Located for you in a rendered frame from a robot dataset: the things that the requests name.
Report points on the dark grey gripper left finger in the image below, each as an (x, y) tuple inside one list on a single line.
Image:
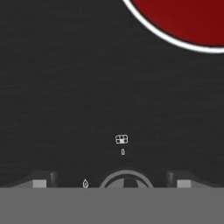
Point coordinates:
[(43, 180)]

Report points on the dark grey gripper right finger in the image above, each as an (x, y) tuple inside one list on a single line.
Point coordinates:
[(180, 180)]

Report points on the grey round stove knob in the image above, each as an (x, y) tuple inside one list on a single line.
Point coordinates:
[(127, 180)]

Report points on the black glass hob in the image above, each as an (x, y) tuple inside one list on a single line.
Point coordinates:
[(73, 87)]

